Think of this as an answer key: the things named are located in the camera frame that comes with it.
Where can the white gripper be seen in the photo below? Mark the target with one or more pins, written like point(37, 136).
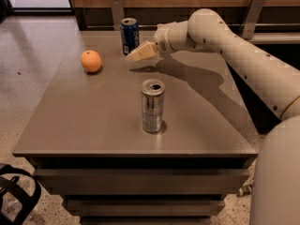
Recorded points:
point(162, 40)

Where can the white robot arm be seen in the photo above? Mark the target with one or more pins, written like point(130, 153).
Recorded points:
point(275, 198)

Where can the blue pepsi can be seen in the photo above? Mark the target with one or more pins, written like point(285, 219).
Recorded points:
point(129, 34)

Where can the silver energy drink can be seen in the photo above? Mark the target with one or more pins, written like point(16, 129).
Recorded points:
point(153, 92)

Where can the orange fruit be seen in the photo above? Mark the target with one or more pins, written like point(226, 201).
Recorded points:
point(91, 61)

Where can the grey drawer cabinet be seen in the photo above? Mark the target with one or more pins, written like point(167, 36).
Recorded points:
point(87, 143)

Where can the left metal bracket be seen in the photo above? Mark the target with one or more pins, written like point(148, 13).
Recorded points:
point(117, 13)

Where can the metal bracket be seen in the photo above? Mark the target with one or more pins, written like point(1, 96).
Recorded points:
point(117, 13)
point(252, 16)

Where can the metal rail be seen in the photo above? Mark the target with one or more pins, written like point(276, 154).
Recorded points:
point(233, 26)

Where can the right metal bracket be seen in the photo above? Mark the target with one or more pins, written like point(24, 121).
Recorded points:
point(252, 16)

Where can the black plastic frame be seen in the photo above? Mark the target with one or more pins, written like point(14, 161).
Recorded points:
point(9, 176)

